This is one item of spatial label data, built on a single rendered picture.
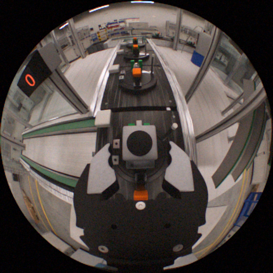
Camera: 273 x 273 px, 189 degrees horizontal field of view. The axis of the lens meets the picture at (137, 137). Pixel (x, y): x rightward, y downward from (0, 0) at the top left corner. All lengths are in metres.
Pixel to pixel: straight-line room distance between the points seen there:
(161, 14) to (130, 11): 2.74
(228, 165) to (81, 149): 0.44
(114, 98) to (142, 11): 10.57
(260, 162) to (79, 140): 4.34
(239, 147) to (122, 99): 0.34
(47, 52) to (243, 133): 0.38
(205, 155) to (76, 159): 0.52
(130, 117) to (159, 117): 0.08
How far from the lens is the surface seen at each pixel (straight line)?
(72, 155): 0.38
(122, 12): 10.85
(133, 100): 0.29
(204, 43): 0.95
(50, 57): 0.19
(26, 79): 0.23
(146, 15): 10.62
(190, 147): 0.29
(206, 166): 0.45
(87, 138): 0.35
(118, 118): 0.27
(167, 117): 0.27
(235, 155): 0.24
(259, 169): 4.19
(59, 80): 0.25
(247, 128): 0.23
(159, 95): 0.31
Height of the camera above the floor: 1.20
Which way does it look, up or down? 75 degrees down
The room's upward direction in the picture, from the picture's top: 8 degrees counter-clockwise
